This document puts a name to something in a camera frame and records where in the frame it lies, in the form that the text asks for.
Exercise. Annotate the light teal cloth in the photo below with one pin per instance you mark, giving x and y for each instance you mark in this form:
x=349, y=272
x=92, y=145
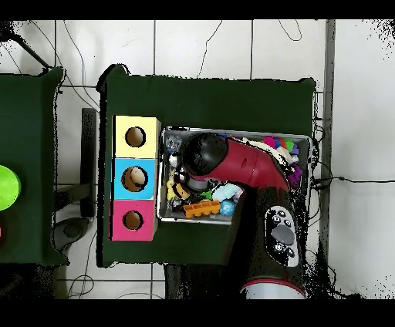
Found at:
x=226, y=191

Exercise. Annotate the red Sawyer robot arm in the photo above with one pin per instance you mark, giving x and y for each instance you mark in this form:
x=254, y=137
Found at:
x=253, y=166

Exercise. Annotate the wooden box with three holes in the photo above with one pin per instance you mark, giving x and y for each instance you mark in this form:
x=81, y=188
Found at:
x=148, y=148

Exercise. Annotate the clear plastic bottle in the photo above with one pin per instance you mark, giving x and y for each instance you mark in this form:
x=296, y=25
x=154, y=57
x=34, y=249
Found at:
x=172, y=143

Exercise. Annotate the green spiky ball with eyes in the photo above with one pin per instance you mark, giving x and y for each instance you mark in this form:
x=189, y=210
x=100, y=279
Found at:
x=207, y=195

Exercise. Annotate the yellow plush toy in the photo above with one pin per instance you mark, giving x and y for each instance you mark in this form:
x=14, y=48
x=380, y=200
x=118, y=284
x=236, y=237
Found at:
x=171, y=191

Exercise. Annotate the orange toy building brick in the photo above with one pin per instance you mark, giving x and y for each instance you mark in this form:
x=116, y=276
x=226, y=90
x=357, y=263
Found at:
x=202, y=209

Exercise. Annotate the blue globe ball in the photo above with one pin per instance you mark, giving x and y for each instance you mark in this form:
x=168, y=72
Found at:
x=227, y=207

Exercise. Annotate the beige round toy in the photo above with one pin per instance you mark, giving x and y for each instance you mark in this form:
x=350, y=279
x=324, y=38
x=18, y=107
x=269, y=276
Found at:
x=137, y=176

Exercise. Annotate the pink spiky rubber ball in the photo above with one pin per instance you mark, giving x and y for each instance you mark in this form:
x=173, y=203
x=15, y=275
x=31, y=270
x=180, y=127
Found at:
x=269, y=141

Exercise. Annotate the purple rubber toy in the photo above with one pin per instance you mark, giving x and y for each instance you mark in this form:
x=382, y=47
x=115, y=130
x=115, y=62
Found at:
x=296, y=177

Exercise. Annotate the grey round stand base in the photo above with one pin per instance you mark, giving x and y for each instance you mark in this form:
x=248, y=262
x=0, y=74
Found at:
x=72, y=231

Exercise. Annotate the dark green side table cloth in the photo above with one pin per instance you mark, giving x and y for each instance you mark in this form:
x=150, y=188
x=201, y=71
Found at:
x=27, y=123

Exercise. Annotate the bright green bowl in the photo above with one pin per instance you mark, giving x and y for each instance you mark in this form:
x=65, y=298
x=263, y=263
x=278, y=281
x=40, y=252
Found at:
x=7, y=188

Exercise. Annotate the black tripod pole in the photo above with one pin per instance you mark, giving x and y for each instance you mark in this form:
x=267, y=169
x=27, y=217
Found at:
x=31, y=51

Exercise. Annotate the grey metal rail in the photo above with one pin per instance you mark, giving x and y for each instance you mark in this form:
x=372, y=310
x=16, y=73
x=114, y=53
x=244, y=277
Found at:
x=328, y=92

